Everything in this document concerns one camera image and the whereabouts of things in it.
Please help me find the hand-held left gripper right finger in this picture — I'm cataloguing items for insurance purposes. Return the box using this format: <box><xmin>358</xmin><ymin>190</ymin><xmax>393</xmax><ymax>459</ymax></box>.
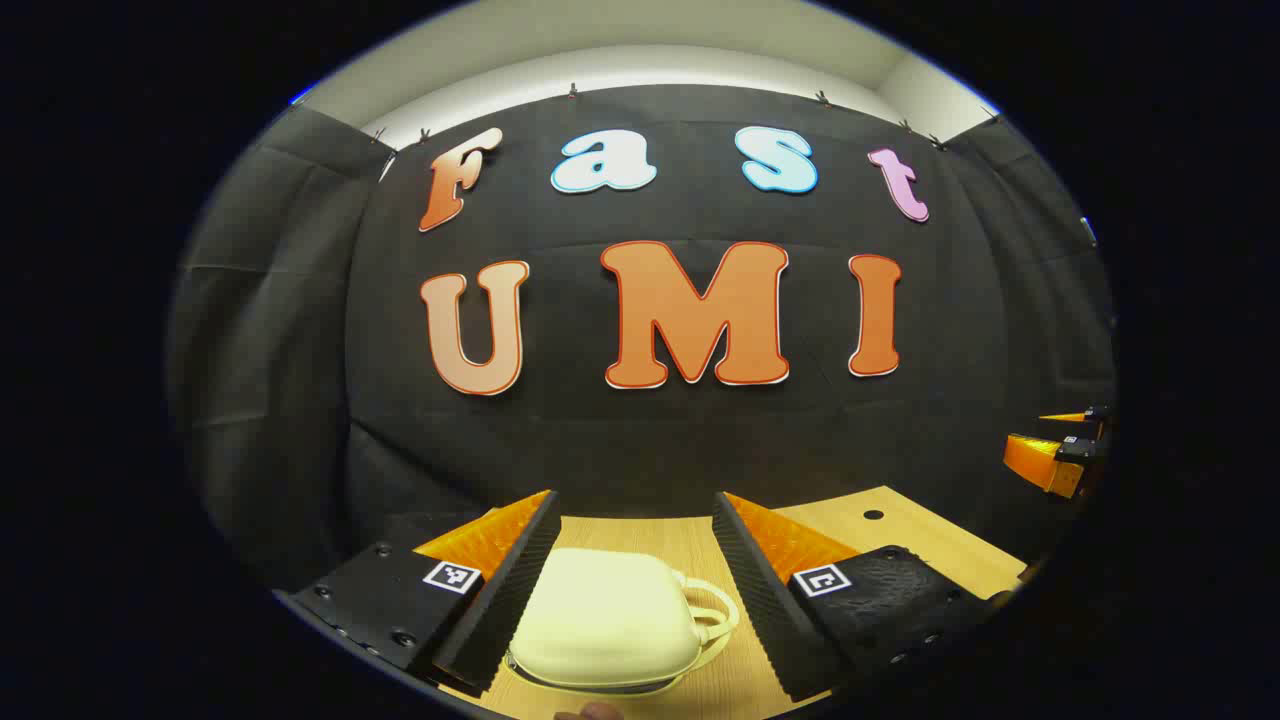
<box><xmin>711</xmin><ymin>490</ymin><xmax>1014</xmax><ymax>704</ymax></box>

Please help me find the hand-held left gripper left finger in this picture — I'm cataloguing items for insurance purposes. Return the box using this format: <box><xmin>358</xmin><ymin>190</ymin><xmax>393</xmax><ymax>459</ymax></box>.
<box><xmin>283</xmin><ymin>489</ymin><xmax>562</xmax><ymax>698</ymax></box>

